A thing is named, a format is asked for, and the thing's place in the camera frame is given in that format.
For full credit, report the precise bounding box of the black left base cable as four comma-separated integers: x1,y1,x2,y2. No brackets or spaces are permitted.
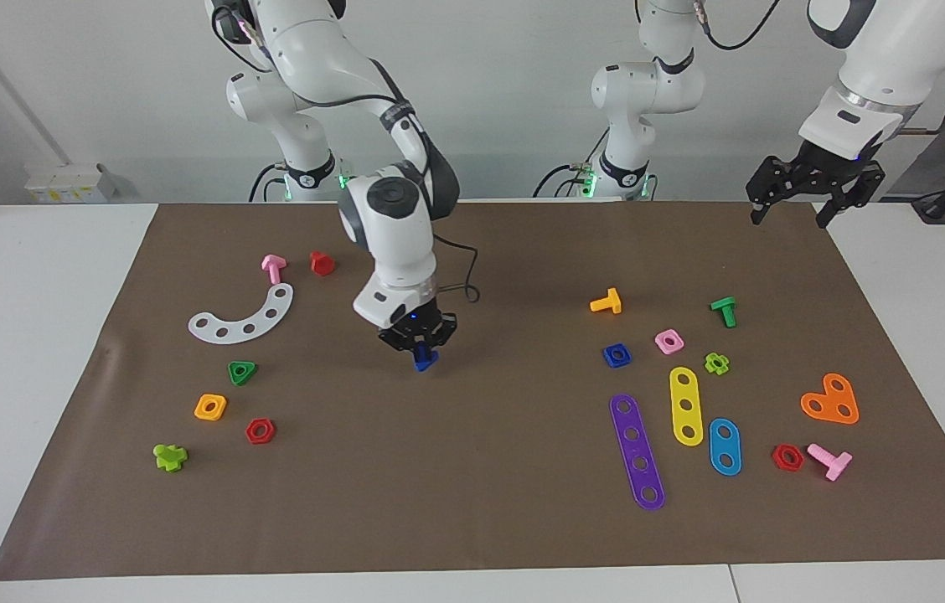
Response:
534,163,599,199

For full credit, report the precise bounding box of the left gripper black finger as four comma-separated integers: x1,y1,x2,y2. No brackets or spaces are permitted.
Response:
746,156,810,225
816,161,886,229

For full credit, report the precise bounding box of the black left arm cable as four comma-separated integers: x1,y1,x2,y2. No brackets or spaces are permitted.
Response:
695,0,945,137

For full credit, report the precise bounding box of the purple four-hole strip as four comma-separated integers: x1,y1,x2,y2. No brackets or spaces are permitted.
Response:
609,394,666,512

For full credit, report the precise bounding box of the black right base cable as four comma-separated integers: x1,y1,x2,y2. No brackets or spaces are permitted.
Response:
249,162,287,203

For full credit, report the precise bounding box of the brown table mat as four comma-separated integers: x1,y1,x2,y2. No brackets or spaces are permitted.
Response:
0,199,945,582

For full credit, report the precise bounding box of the orange heart-shaped plate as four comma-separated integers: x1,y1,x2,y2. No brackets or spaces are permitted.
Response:
800,373,860,425

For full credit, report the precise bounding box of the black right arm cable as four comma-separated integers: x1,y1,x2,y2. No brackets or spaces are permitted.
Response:
368,54,482,304

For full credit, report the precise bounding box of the black base cable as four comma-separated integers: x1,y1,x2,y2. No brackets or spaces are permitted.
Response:
534,163,599,199
249,162,287,203

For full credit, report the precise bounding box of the blue two-hole strip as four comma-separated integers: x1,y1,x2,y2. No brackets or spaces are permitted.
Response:
709,418,743,477

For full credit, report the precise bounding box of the yellow three-hole strip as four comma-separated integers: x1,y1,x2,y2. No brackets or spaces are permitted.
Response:
669,367,705,447

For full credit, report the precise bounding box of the white power strip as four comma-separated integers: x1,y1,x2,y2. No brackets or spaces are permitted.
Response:
24,163,117,204

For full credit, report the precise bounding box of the white curved perforated strip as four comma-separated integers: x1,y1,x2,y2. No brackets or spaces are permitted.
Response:
188,283,295,345

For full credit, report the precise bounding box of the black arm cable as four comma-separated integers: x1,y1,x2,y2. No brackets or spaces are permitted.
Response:
695,0,945,137
368,54,482,304

